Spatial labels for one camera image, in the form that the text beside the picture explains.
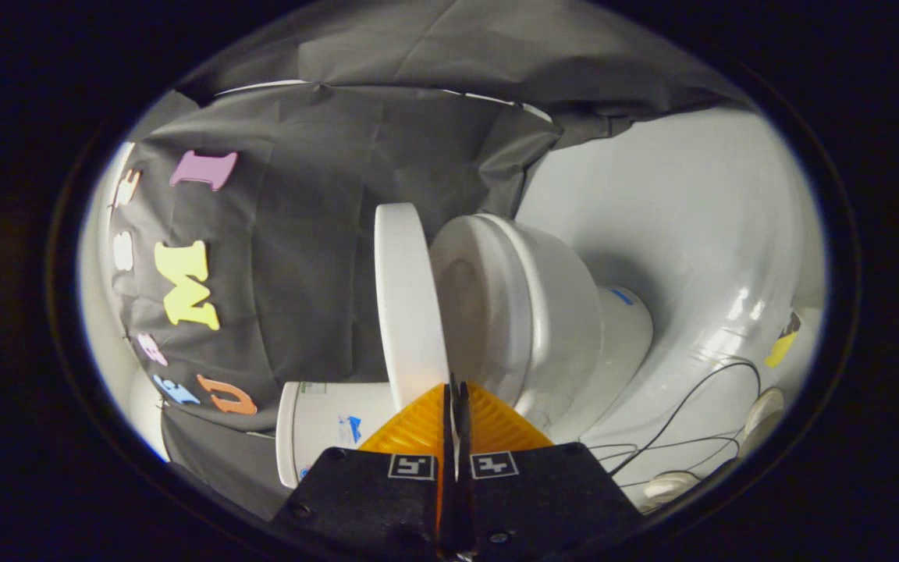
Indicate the black backdrop cloth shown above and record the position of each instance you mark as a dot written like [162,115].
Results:
[301,234]

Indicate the white toilet lid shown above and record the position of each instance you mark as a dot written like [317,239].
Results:
[410,304]

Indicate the white round floor object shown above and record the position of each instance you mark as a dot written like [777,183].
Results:
[669,488]
[762,414]

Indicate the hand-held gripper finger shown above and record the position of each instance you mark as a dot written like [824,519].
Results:
[463,507]
[445,507]

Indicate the yellow floor tape piece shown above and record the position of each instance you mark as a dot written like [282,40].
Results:
[783,343]

